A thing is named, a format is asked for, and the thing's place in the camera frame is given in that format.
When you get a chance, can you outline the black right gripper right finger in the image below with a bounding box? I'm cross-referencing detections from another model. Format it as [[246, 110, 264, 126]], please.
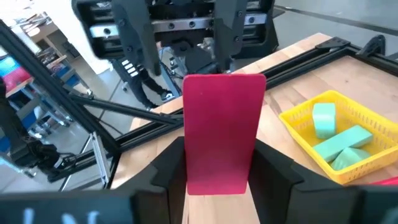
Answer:
[[248, 138, 362, 224]]

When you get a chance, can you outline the yellow plastic basket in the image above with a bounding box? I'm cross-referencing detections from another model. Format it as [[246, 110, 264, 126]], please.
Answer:
[[279, 89, 398, 185]]

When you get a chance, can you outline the person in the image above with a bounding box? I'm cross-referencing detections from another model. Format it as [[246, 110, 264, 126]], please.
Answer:
[[111, 58, 177, 110]]

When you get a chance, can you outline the long teal block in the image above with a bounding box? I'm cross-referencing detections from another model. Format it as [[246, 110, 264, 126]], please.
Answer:
[[312, 124, 374, 163]]

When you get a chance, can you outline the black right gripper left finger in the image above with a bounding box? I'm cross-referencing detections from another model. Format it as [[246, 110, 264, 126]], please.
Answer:
[[132, 136, 189, 224]]

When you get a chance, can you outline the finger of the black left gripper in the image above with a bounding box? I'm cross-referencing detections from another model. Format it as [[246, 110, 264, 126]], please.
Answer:
[[111, 0, 162, 77], [213, 0, 249, 74]]

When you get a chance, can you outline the silver frame bracket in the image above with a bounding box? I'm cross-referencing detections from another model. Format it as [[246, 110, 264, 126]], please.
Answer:
[[58, 132, 109, 190]]

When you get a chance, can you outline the wooden workbench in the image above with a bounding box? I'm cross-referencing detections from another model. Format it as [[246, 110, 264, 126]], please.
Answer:
[[0, 54, 91, 131]]

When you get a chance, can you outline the small teal block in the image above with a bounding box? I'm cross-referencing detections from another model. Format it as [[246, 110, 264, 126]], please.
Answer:
[[312, 102, 337, 140], [330, 147, 373, 171]]

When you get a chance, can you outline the red rectangular block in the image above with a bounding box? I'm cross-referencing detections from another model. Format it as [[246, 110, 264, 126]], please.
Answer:
[[182, 73, 267, 196]]

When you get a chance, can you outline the red plastic basket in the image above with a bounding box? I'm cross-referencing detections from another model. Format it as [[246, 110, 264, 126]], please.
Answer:
[[369, 176, 398, 186]]

